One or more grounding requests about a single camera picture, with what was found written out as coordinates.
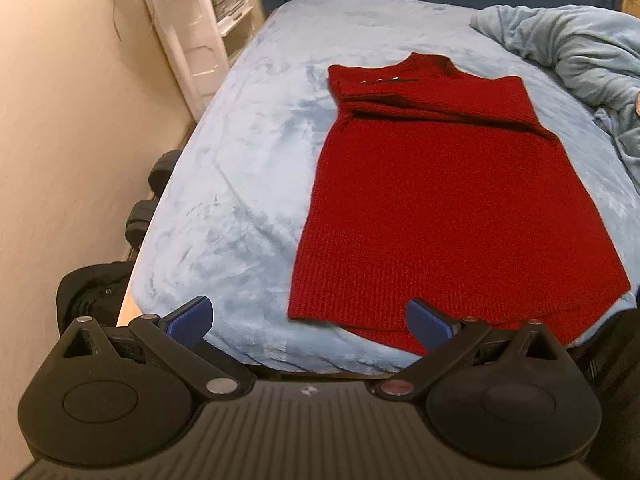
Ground person's dark pants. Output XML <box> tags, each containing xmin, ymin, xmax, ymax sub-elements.
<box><xmin>567</xmin><ymin>287</ymin><xmax>640</xmax><ymax>480</ymax></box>

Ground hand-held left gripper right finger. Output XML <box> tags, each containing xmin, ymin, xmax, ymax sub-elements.
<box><xmin>371</xmin><ymin>298</ymin><xmax>571</xmax><ymax>398</ymax></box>

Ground bed with light blue sheet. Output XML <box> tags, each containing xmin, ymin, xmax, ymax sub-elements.
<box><xmin>117</xmin><ymin>0</ymin><xmax>640</xmax><ymax>376</ymax></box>

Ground red knit sweater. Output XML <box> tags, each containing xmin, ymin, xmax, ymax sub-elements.
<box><xmin>286</xmin><ymin>51</ymin><xmax>632</xmax><ymax>358</ymax></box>

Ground black dumbbell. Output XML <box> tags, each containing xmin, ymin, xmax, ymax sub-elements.
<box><xmin>125</xmin><ymin>200</ymin><xmax>158</xmax><ymax>250</ymax></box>
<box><xmin>148</xmin><ymin>150</ymin><xmax>183</xmax><ymax>192</ymax></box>

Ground grey-blue fleece blanket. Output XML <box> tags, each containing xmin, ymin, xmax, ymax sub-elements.
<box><xmin>470</xmin><ymin>4</ymin><xmax>640</xmax><ymax>186</ymax></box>

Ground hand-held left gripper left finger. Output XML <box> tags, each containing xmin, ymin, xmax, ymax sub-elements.
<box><xmin>60</xmin><ymin>296</ymin><xmax>241</xmax><ymax>396</ymax></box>

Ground black bag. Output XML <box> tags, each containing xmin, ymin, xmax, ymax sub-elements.
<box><xmin>56</xmin><ymin>260</ymin><xmax>136</xmax><ymax>333</ymax></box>

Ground white shelf unit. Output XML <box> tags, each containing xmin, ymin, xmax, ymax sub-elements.
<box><xmin>197</xmin><ymin>0</ymin><xmax>267</xmax><ymax>68</ymax></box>
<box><xmin>107</xmin><ymin>0</ymin><xmax>223</xmax><ymax>118</ymax></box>

